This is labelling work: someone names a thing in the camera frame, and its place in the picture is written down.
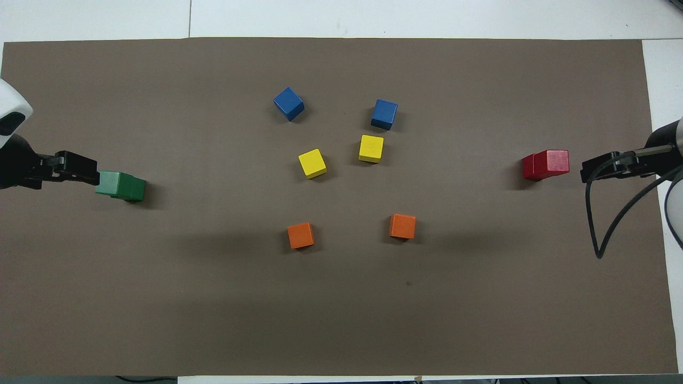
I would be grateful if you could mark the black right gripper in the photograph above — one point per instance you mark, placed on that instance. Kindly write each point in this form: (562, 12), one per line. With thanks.
(664, 146)

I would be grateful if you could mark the yellow wooden cube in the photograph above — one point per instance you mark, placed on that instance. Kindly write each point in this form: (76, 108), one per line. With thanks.
(371, 148)
(312, 162)

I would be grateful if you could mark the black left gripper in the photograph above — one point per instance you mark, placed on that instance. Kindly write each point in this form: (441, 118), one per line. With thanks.
(21, 168)

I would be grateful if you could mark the green wooden cube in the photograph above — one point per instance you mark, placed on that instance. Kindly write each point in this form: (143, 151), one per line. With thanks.
(108, 183)
(139, 190)

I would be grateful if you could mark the orange wooden cube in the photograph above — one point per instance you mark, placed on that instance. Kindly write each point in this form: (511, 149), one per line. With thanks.
(403, 225)
(300, 234)

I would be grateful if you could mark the red wooden cube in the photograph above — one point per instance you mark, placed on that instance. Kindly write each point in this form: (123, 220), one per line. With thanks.
(555, 161)
(526, 168)

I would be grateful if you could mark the blue wooden cube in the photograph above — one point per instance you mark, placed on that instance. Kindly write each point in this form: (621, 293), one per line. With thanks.
(384, 113)
(288, 102)

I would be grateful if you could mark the brown paper table mat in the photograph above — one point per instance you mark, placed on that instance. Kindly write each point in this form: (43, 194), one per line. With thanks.
(341, 309)

